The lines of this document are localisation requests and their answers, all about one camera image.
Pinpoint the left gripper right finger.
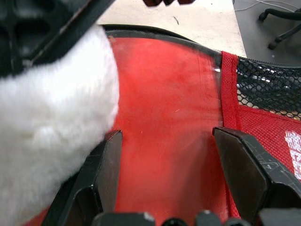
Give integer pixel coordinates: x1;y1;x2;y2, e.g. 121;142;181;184
212;126;301;222

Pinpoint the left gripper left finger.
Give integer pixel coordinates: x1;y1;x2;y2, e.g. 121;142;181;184
43;130;123;226

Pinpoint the white floor cable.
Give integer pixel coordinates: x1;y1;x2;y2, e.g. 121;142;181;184
233;0;301;12

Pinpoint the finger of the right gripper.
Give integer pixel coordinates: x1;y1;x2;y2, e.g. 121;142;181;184
143;0;196;7

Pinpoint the white fluffy plush toy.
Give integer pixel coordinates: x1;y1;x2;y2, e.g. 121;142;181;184
0;24;121;226

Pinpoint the black clear zip pouch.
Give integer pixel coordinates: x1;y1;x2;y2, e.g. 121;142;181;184
24;23;301;226

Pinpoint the black office chair base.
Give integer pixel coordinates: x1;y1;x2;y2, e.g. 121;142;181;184
258;8;301;50

